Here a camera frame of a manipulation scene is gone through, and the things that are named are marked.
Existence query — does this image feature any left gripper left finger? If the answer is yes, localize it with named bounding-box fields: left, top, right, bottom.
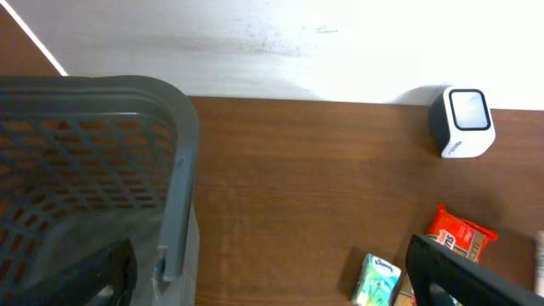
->
left=1, top=239, right=138, bottom=306

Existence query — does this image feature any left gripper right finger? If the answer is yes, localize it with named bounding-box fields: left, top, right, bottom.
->
left=405, top=235, right=543, bottom=306

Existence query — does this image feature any orange spaghetti pack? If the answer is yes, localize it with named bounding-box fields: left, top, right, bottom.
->
left=426, top=203, right=499, bottom=264

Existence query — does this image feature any green white tissue pack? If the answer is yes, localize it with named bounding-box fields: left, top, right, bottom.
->
left=351, top=253, right=401, bottom=306

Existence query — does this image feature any white barcode scanner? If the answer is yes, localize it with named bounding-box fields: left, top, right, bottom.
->
left=428, top=86, right=496, bottom=159

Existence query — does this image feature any dark grey mesh basket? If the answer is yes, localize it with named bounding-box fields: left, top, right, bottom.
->
left=1, top=76, right=200, bottom=305

